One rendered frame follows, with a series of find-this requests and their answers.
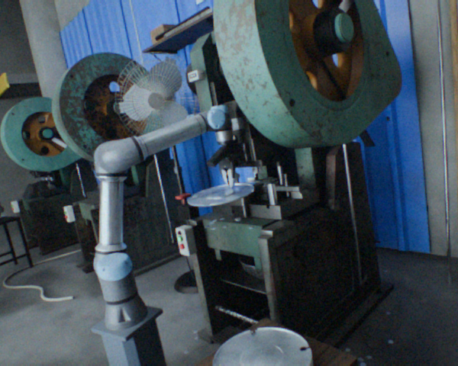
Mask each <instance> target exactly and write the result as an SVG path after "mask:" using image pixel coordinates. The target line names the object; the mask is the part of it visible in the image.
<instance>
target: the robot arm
mask: <svg viewBox="0 0 458 366"><path fill-rule="evenodd" d="M211 130H215V132H216V133H215V134H216V140H217V141H218V145H221V146H220V148H219V149H218V151H217V152H216V153H215V154H214V155H213V156H212V157H211V158H210V159H209V160H208V161H207V162H206V165H207V166H208V167H212V168H214V167H215V166H216V165H217V164H218V166H219V171H220V173H221V177H223V179H224V180H225V182H226V183H227V185H228V186H229V187H230V188H233V186H234V182H235V181H237V180H238V179H239V178H240V174H239V173H237V172H235V166H239V164H240V165H242V164H243V158H242V154H241V152H239V151H238V145H237V140H232V139H233V133H232V129H231V119H230V114H229V110H228V106H227V105H226V104H221V105H217V106H213V107H211V110H210V111H206V112H202V113H200V114H191V115H189V116H187V118H186V119H185V120H181V121H180V122H178V123H176V124H172V125H170V126H168V127H164V128H161V129H158V130H155V131H152V132H150V133H146V135H144V136H140V137H135V136H132V137H129V138H127V139H123V140H113V141H108V142H104V143H102V144H101V145H99V146H98V148H97V150H96V151H95V164H96V178H97V179H98V180H99V181H100V212H99V244H98V245H97V246H96V247H95V260H94V269H95V273H96V274H97V276H98V279H99V282H100V283H101V286H102V291H103V294H104V298H105V304H106V307H105V325H106V327H107V329H111V330H122V329H128V328H131V327H132V326H136V325H137V324H138V323H140V322H142V321H143V320H144V319H145V318H147V316H148V309H147V306H146V305H145V303H144V302H143V300H142V299H141V297H140V295H139V293H138V289H137V283H136V280H135V276H134V273H133V269H132V264H131V260H130V257H129V256H128V255H127V246H126V245H125V244H124V243H123V229H122V213H123V212H124V211H123V181H124V180H125V179H126V178H127V169H129V168H130V167H132V166H134V165H136V164H138V163H140V162H142V161H144V160H145V158H146V157H147V156H150V155H152V154H155V153H158V152H160V151H163V150H165V149H166V148H169V147H171V146H174V145H176V144H178V143H182V142H185V141H186V140H190V139H192V138H194V137H197V136H198V135H200V134H203V133H206V132H209V131H211ZM239 156H241V159H242V161H240V158H239Z"/></svg>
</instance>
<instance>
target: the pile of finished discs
mask: <svg viewBox="0 0 458 366"><path fill-rule="evenodd" d="M255 331H256V333H253V331H250V330H248V331H246V332H242V333H240V334H238V335H235V336H233V337H231V338H230V339H228V340H227V341H226V342H225V343H224V344H223V345H222V346H221V347H220V348H219V349H218V350H217V352H216V354H215V356H214V359H213V366H313V361H312V356H311V348H309V347H308V343H307V342H306V340H305V339H304V338H302V337H301V336H300V335H299V334H296V333H294V332H292V331H289V330H287V329H279V328H259V329H258V330H255ZM252 333H253V334H252Z"/></svg>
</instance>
